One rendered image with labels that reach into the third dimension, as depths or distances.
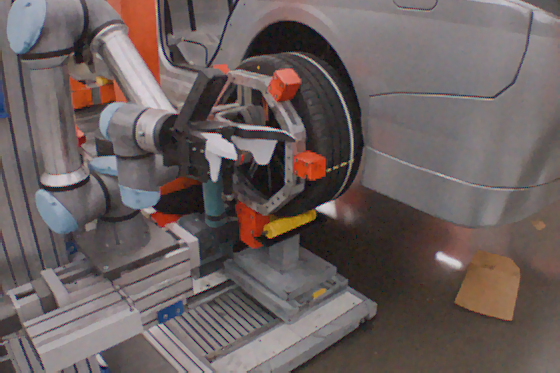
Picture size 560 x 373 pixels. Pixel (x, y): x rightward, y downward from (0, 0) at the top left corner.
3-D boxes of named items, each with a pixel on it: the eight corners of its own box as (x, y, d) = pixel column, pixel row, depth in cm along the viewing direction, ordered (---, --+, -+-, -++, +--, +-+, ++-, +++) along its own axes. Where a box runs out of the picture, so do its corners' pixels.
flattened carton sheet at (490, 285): (521, 265, 241) (522, 260, 240) (509, 323, 198) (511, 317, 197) (472, 253, 255) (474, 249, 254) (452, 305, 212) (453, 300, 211)
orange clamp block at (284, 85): (292, 99, 163) (303, 81, 156) (275, 103, 158) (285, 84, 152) (282, 85, 166) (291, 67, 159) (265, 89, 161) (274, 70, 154)
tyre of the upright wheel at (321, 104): (254, 49, 212) (262, 181, 233) (211, 54, 198) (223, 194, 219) (364, 55, 163) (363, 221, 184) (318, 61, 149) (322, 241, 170)
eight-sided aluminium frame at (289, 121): (304, 227, 174) (307, 84, 153) (291, 232, 170) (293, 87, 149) (223, 181, 212) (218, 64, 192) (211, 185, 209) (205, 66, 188)
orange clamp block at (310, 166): (307, 168, 166) (325, 176, 159) (291, 174, 161) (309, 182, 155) (308, 150, 163) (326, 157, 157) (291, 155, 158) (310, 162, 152)
